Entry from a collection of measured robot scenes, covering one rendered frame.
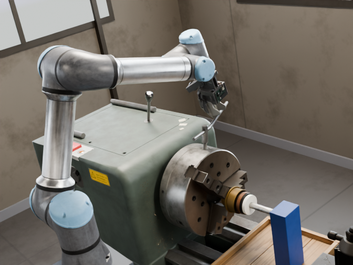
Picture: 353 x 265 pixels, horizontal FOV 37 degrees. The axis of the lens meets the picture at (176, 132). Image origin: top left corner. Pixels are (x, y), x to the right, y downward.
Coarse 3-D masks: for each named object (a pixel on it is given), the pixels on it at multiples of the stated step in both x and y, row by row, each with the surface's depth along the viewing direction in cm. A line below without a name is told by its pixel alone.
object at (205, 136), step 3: (204, 126) 185; (207, 126) 186; (204, 129) 185; (207, 129) 186; (207, 132) 186; (204, 135) 186; (207, 135) 186; (204, 138) 186; (207, 138) 187; (204, 141) 186; (207, 141) 187; (204, 144) 187; (204, 147) 188
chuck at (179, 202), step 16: (192, 160) 183; (208, 160) 184; (224, 160) 190; (176, 176) 183; (224, 176) 192; (176, 192) 181; (192, 192) 181; (176, 208) 182; (192, 208) 182; (208, 208) 188; (176, 224) 189; (192, 224) 184; (224, 224) 197
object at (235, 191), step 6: (234, 186) 183; (228, 192) 181; (234, 192) 180; (240, 192) 180; (246, 192) 180; (228, 198) 180; (234, 198) 179; (240, 198) 178; (228, 204) 180; (234, 204) 179; (240, 204) 177; (228, 210) 182; (234, 210) 180; (240, 210) 178
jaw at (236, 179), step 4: (236, 172) 195; (240, 172) 194; (244, 172) 194; (232, 176) 194; (236, 176) 193; (240, 176) 192; (244, 176) 194; (224, 180) 192; (228, 180) 192; (232, 180) 191; (236, 180) 190; (240, 180) 190; (244, 180) 194; (224, 184) 190; (228, 184) 190; (232, 184) 189; (236, 184) 188; (240, 184) 189; (244, 188) 191
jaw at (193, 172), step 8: (192, 168) 181; (192, 176) 179; (200, 176) 179; (208, 176) 179; (200, 184) 180; (208, 184) 179; (216, 184) 180; (208, 192) 185; (216, 192) 180; (224, 192) 180
